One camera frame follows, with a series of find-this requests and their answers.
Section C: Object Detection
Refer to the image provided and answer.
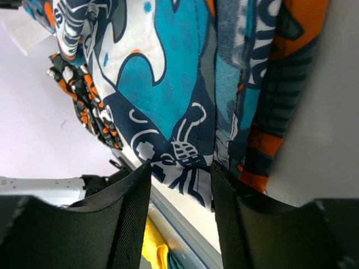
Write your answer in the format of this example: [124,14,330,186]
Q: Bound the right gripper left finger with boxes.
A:
[1,163,151,268]

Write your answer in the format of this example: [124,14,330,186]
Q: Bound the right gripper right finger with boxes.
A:
[210,162,358,268]

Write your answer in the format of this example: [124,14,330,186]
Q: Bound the orange black camo shorts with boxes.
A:
[47,53,123,150]

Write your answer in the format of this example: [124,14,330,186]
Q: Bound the blue orange patterned shorts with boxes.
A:
[22,1,328,210]

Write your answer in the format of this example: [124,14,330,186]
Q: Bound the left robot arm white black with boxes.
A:
[1,160,132,207]

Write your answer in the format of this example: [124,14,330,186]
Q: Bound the aluminium mounting rail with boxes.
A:
[148,188,223,268]

